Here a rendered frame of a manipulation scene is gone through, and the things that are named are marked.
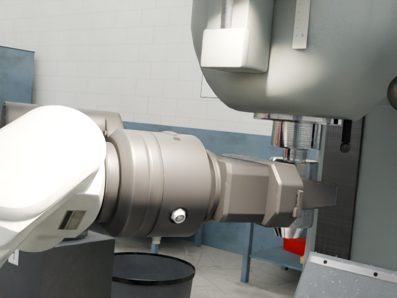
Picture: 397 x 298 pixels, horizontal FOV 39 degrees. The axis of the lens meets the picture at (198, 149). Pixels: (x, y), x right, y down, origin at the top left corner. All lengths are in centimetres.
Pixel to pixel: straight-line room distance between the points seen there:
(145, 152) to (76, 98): 700
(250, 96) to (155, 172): 11
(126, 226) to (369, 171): 54
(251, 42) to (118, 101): 643
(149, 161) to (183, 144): 4
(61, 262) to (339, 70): 44
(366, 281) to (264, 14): 56
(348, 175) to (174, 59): 544
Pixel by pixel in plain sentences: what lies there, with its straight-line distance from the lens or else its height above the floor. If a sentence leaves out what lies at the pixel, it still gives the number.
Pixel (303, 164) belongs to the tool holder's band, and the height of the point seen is 127.
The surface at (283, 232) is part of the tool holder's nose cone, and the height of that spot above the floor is 120.
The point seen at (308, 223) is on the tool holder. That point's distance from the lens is 54.
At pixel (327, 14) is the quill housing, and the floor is 139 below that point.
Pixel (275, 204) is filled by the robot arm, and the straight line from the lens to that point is 47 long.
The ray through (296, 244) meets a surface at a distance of 495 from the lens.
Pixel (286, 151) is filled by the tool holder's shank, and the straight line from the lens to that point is 54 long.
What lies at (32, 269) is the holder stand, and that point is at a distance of 75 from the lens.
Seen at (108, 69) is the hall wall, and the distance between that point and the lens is 702.
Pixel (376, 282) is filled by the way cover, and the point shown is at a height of 108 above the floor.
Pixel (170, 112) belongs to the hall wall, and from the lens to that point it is 626.
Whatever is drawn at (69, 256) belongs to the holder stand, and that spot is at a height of 111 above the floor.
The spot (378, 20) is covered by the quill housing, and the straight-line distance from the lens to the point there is 46.
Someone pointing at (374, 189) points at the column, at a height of 122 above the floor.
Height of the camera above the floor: 130
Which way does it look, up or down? 3 degrees down
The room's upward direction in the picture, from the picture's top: 5 degrees clockwise
